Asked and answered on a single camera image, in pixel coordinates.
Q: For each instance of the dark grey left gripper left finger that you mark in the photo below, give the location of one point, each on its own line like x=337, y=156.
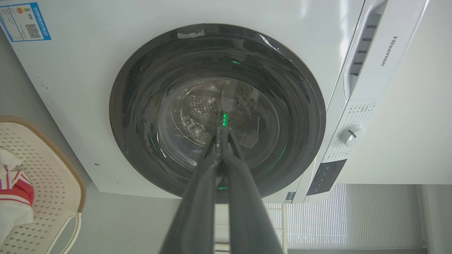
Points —
x=197, y=211

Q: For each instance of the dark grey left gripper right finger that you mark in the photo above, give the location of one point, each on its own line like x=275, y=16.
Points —
x=247, y=215

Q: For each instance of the cream perforated laundry basket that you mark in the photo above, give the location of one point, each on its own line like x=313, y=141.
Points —
x=49, y=183

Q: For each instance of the black display panel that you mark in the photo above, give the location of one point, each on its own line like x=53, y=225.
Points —
x=325, y=177

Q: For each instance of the white vertical window blinds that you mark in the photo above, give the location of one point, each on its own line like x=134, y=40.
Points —
x=353, y=218

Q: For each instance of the round dark washing machine door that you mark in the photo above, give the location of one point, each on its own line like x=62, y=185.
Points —
x=197, y=88

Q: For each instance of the white control knob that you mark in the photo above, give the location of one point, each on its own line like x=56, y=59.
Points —
x=351, y=135

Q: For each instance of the white Hisense washing machine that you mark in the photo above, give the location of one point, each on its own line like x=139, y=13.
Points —
x=88, y=81

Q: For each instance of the white and red striped garment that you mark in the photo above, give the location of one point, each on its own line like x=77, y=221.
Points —
x=14, y=197

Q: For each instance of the white detergent drawer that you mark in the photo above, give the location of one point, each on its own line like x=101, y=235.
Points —
x=367, y=46

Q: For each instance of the blue energy label sticker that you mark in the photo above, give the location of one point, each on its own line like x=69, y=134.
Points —
x=24, y=21

